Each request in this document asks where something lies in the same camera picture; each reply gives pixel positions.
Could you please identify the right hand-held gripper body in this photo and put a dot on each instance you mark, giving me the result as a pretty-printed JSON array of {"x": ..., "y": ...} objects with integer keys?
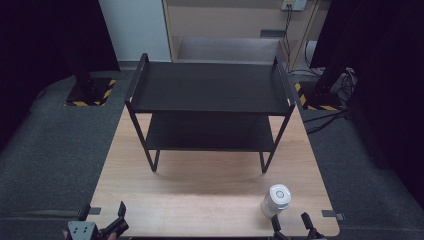
[{"x": 320, "y": 237}]

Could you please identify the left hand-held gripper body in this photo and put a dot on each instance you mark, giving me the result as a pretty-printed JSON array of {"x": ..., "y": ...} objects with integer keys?
[{"x": 82, "y": 230}]

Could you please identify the white bottle with round cap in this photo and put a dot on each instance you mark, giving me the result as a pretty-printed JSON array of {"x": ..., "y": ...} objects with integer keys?
[{"x": 276, "y": 201}]

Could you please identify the black two-tier shelf rack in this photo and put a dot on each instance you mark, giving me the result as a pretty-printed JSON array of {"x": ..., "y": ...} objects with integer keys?
[{"x": 210, "y": 86}]

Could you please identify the person's left hand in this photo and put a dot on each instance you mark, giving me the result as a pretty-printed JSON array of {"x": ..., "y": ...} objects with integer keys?
[{"x": 112, "y": 237}]

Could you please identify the grey tape strip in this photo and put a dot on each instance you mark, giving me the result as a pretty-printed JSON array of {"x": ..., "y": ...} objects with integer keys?
[
  {"x": 332, "y": 214},
  {"x": 94, "y": 210}
]

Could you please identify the black stand with striped base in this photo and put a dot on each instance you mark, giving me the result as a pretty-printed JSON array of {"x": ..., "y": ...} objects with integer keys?
[
  {"x": 325, "y": 95},
  {"x": 90, "y": 91}
]

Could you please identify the black curtain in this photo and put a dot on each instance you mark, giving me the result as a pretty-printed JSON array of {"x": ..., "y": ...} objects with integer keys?
[
  {"x": 43, "y": 50},
  {"x": 383, "y": 83}
]

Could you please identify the beige wooden cabinet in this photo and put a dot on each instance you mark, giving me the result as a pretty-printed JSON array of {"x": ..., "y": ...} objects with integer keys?
[{"x": 230, "y": 23}]

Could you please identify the small grey wall plate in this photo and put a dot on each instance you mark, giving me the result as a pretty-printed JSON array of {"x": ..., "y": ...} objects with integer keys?
[{"x": 272, "y": 33}]

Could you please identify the white wall socket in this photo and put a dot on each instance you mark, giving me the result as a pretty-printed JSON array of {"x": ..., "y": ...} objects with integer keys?
[{"x": 294, "y": 4}]

